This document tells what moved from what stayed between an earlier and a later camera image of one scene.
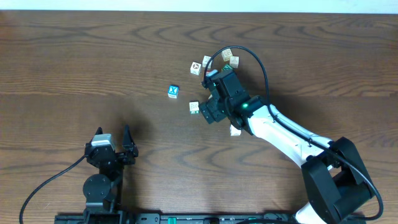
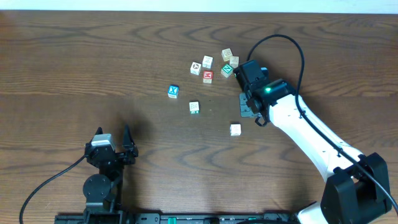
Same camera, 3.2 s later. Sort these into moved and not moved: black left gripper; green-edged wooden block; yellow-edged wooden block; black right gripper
Moved: black right gripper
Not moved: yellow-edged wooden block; green-edged wooden block; black left gripper
